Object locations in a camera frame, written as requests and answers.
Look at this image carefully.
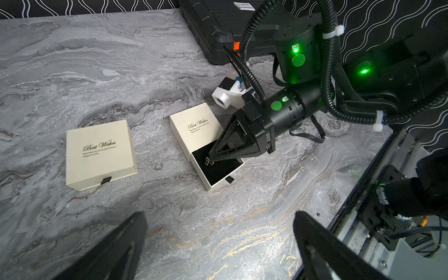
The gold earring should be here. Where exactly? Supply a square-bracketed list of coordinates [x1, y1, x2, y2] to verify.
[205, 157, 215, 166]

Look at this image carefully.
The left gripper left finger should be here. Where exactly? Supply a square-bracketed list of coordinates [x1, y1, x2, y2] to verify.
[54, 212, 148, 280]

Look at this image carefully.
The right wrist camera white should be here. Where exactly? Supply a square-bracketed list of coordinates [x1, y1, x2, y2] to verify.
[212, 77, 248, 109]

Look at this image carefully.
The aluminium front rail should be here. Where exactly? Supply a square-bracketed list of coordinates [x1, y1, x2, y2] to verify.
[293, 129, 448, 280]

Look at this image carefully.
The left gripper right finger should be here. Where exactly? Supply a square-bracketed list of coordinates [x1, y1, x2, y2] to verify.
[293, 211, 386, 280]

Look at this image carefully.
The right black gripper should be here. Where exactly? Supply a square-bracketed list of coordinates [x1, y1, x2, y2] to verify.
[208, 100, 276, 161]

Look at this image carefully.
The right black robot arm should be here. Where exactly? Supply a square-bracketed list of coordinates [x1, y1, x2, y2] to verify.
[208, 1, 448, 162]

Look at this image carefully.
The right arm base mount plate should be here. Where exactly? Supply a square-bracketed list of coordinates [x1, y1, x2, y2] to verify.
[358, 164, 411, 251]

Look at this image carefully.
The black plastic tool case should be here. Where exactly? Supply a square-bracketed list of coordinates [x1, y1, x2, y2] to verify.
[179, 0, 294, 65]

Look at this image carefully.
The cream drawer jewelry box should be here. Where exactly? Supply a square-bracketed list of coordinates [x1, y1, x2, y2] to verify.
[65, 120, 138, 191]

